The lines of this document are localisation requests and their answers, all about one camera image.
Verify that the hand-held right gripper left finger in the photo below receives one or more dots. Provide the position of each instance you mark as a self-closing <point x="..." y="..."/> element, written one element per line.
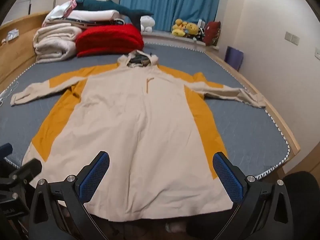
<point x="96" y="177"/>

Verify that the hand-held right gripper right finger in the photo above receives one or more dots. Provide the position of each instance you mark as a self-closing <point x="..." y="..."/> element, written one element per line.
<point x="228" y="177"/>

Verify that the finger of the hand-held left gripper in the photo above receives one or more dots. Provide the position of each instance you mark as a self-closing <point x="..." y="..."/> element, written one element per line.
<point x="6" y="150"/>
<point x="28" y="170"/>

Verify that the beige and yellow hooded jacket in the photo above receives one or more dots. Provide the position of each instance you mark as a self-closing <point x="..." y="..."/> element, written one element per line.
<point x="140" y="130"/>

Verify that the person's right leg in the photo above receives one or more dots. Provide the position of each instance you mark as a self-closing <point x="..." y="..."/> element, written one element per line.
<point x="305" y="200"/>

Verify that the grey mattress bed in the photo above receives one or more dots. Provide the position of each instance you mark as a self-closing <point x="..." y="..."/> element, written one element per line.
<point x="17" y="52"/>

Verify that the tissue pack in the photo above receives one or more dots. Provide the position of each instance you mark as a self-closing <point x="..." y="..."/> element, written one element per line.
<point x="13" y="35"/>

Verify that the cream folded blanket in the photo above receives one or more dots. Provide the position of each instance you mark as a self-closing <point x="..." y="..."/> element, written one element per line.
<point x="57" y="32"/>

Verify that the red folded blanket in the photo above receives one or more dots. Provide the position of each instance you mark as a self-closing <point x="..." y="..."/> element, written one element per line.
<point x="110" y="40"/>

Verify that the dark red cushion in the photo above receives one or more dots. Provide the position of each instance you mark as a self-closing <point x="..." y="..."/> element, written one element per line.
<point x="212" y="33"/>

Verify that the black and white plush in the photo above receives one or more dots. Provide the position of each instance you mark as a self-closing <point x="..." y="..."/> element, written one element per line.
<point x="202" y="33"/>

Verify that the pink and white cloth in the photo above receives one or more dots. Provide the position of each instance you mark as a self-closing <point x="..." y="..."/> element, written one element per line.
<point x="61" y="10"/>

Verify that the yellow bear plush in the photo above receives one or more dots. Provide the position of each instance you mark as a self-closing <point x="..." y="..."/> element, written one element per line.
<point x="193" y="28"/>

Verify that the white window sill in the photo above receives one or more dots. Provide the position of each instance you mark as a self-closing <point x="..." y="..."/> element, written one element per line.
<point x="165" y="36"/>

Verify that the navy patterned folded cloth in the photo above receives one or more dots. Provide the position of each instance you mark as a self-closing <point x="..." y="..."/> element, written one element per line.
<point x="100" y="22"/>

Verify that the yellow duck plush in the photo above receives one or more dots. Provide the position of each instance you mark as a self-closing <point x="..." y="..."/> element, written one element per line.
<point x="178" y="28"/>

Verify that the white folded quilt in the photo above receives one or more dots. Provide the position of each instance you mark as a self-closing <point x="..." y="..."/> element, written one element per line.
<point x="95" y="14"/>

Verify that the white plush toy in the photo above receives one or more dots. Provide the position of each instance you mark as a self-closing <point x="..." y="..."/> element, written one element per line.
<point x="147" y="22"/>

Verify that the blue curtain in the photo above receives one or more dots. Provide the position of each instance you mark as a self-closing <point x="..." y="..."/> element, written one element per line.
<point x="172" y="2"/>

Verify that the white wall socket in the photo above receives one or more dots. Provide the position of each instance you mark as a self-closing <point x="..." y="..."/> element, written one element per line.
<point x="318" y="53"/>

